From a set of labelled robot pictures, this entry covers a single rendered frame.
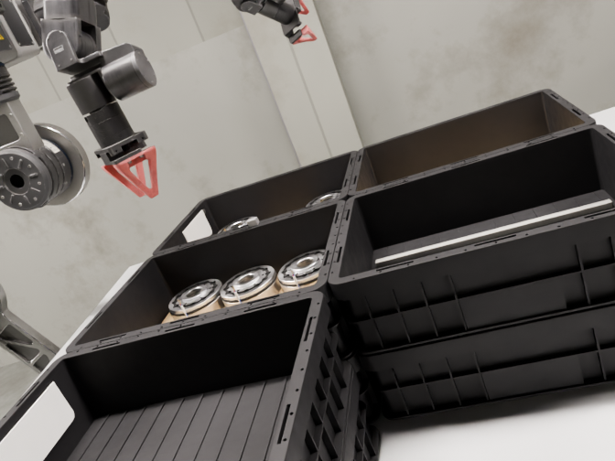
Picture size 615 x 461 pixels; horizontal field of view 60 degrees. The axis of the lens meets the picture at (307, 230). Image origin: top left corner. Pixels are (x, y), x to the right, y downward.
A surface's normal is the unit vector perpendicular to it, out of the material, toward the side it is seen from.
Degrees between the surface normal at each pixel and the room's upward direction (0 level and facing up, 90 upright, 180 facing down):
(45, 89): 90
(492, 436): 0
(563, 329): 90
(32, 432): 90
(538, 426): 0
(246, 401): 0
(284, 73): 90
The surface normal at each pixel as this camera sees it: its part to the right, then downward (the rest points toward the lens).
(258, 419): -0.35, -0.87
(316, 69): -0.07, 0.39
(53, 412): 0.92, -0.26
